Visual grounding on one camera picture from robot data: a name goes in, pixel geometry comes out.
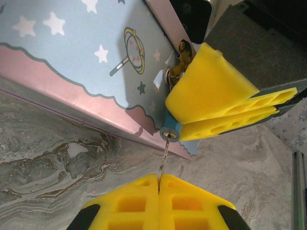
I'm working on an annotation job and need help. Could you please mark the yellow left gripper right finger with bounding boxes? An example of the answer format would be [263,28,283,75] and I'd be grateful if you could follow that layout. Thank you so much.
[158,174,252,230]

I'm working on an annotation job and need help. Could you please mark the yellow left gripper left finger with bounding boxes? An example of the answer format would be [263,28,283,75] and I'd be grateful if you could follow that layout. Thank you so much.
[66,174,161,230]

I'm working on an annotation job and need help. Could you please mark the aluminium table edge rail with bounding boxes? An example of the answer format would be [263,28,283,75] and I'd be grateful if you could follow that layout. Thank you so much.
[291,149,307,230]

